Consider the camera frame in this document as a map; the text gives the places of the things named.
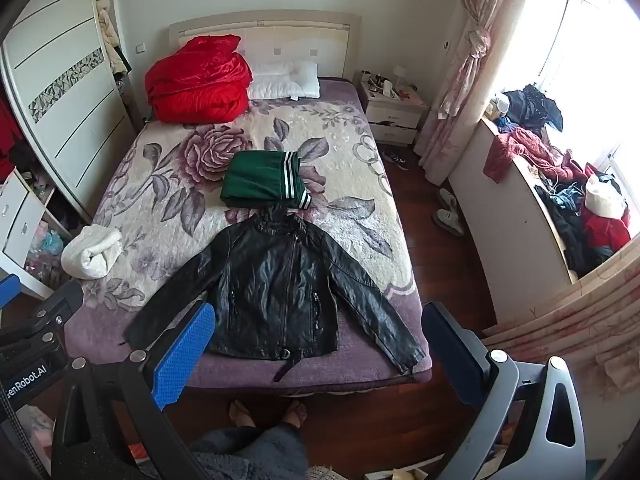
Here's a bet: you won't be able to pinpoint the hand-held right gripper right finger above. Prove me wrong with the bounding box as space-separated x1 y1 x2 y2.
421 301 587 480

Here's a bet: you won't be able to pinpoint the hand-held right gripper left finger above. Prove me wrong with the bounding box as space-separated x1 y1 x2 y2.
52 301 217 480

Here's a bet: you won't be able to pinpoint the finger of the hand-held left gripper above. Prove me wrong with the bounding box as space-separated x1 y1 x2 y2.
0 273 22 307
26 280 85 342

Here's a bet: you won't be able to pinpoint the black leather jacket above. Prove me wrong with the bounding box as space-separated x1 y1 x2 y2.
122 205 427 383

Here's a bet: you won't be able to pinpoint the red hanging clothes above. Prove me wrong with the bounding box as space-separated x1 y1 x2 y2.
0 95 26 181

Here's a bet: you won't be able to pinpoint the pile of mixed clothes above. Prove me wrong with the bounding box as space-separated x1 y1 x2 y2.
482 85 633 276

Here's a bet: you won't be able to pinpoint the colourful clutter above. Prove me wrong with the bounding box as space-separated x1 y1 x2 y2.
25 225 68 281

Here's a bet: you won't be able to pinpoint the white rolled fluffy blanket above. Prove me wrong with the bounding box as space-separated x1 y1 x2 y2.
61 225 123 280

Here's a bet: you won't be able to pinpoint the person's left foot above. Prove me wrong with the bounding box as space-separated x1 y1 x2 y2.
229 399 258 429

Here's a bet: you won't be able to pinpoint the person's foot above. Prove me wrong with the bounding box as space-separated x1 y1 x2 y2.
229 399 258 429
282 400 308 429

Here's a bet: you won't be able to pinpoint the person's right foot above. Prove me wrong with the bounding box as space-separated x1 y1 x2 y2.
282 400 308 429

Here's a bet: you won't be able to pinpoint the pink patterned curtain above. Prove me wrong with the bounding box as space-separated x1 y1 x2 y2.
482 255 640 406

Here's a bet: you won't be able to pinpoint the white window bench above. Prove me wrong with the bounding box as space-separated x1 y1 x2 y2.
447 117 581 326

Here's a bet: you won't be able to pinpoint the green folded striped garment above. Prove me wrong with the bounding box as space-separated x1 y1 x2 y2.
221 151 313 209

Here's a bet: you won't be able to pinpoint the floral bed blanket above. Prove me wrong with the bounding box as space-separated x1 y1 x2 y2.
65 77 433 396

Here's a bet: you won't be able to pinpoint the white wardrobe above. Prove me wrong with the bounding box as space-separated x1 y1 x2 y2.
0 0 138 223

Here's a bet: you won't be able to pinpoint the white nightstand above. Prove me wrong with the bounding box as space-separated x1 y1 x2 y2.
357 72 428 146

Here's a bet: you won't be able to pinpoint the red quilt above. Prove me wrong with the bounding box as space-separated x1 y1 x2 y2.
144 35 253 123

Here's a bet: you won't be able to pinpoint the cream hanging garment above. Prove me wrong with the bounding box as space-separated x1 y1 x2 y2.
96 0 131 78

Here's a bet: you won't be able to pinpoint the pink tied curtain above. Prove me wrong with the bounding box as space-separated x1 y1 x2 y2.
417 0 538 186

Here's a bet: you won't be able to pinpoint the white pillow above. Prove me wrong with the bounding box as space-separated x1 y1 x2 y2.
239 60 321 101

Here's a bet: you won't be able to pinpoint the cream bed headboard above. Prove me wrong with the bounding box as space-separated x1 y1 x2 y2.
169 10 362 81

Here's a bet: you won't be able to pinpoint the window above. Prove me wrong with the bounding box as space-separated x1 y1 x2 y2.
535 0 640 171

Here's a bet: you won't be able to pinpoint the black braided cable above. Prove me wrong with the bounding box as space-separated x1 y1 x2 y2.
0 400 53 480

